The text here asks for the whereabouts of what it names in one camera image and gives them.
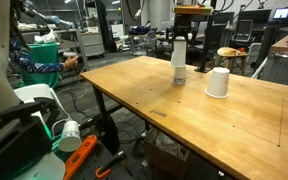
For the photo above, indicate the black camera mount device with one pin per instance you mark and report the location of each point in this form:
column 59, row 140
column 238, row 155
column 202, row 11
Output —
column 14, row 146

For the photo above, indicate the light wooden desk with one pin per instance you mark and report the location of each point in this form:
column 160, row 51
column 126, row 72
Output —
column 282, row 45

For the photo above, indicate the black stand pole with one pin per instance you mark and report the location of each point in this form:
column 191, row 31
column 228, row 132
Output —
column 205, row 43

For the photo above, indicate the round wooden stool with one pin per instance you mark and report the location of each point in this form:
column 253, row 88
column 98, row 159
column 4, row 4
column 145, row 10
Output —
column 229, row 52

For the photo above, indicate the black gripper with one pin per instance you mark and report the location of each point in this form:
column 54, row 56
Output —
column 182, row 23

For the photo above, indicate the black hanging coat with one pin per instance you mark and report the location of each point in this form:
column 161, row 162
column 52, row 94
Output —
column 105, row 30

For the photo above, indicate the grey filing cabinet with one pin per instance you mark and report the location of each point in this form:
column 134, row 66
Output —
column 92, row 45

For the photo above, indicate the white plastic chair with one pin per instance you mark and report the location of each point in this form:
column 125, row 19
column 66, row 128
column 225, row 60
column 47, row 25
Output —
column 34, row 91

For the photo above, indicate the tall white paper cup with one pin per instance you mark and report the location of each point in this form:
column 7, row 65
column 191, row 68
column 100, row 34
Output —
column 179, row 53

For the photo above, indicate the large white paper cup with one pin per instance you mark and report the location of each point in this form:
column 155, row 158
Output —
column 218, row 82

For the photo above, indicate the white handheld controller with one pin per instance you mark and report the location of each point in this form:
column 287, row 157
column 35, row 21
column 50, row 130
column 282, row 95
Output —
column 70, row 54

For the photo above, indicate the white cylindrical lamp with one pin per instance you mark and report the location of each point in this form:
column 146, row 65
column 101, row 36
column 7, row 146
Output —
column 70, row 136

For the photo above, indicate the small red object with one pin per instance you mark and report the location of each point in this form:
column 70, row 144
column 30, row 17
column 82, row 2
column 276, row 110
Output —
column 242, row 50

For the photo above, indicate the black computer monitor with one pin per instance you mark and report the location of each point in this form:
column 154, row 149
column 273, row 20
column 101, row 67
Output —
column 255, row 16

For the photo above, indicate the lit computer monitor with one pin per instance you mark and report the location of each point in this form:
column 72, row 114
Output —
column 282, row 13

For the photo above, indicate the black mesh office chair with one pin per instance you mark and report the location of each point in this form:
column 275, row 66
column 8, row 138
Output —
column 244, row 31

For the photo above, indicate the orange gripper mount plate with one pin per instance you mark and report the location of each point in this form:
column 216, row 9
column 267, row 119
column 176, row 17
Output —
column 192, row 10

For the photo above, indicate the green cloth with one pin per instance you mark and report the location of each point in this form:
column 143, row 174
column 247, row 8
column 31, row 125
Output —
column 40, row 78

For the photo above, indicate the brown cardboard box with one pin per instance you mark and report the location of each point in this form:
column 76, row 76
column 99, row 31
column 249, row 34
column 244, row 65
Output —
column 164, row 161

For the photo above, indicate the dark blue bag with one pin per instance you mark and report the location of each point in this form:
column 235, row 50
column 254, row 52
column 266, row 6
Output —
column 139, row 30

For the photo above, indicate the person right hand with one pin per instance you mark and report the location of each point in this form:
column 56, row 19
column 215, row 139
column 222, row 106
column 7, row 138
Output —
column 71, row 62

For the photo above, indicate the orange spirit level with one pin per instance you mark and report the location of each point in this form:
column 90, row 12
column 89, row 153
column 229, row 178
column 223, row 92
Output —
column 80, row 155

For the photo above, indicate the grey metal shelf rack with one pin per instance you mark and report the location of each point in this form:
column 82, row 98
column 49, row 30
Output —
column 85, row 63

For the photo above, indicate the person right forearm patterned sleeve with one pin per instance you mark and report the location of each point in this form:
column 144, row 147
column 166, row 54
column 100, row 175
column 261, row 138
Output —
column 45, row 68

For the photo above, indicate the thin metal strip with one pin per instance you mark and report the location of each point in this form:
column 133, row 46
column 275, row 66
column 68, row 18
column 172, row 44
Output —
column 159, row 113

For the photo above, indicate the grey jointed robot arm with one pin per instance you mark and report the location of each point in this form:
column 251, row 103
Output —
column 55, row 20

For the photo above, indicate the small white cup printed band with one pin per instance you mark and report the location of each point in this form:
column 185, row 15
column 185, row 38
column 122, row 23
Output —
column 179, row 76

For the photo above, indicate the white crumpled bag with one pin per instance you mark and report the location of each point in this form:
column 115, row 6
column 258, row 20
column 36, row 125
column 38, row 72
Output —
column 46, row 38

